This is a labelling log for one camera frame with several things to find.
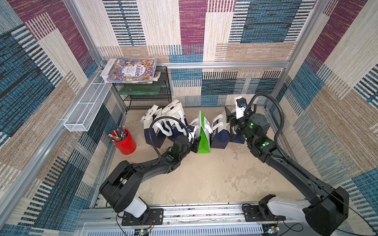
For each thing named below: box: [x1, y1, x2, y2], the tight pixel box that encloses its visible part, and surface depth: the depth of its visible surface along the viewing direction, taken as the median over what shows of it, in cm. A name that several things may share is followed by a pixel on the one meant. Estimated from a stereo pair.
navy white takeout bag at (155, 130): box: [139, 104, 167, 149], surface depth 84 cm
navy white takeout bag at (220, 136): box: [210, 108, 231, 149], surface depth 89 cm
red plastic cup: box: [113, 128, 137, 156], surface depth 98 cm
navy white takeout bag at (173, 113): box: [161, 99, 189, 142], surface depth 87 cm
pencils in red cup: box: [107, 124, 126, 142], surface depth 91 cm
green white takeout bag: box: [189, 110, 214, 154], surface depth 85 cm
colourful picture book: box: [106, 58, 158, 84], surface depth 81 cm
